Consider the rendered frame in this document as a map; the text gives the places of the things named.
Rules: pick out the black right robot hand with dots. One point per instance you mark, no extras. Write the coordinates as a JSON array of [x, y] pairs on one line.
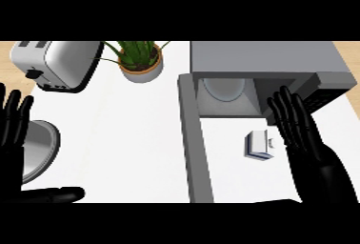
[[314, 165]]

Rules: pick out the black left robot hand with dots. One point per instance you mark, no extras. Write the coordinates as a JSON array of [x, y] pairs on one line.
[[12, 158]]

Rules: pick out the white milk carton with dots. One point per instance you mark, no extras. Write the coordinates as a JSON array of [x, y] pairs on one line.
[[258, 144]]

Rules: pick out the grey microwave door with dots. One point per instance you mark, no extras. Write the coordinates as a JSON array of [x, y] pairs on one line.
[[195, 143]]

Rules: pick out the grey microwave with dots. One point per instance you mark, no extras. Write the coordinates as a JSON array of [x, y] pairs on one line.
[[267, 79]]

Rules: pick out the silver round sink bowl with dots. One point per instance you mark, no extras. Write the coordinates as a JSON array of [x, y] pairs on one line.
[[40, 149]]

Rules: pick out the silver toaster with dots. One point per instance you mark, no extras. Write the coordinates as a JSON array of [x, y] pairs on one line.
[[56, 65]]

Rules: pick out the potted green plant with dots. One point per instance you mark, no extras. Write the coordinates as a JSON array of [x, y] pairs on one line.
[[139, 62]]

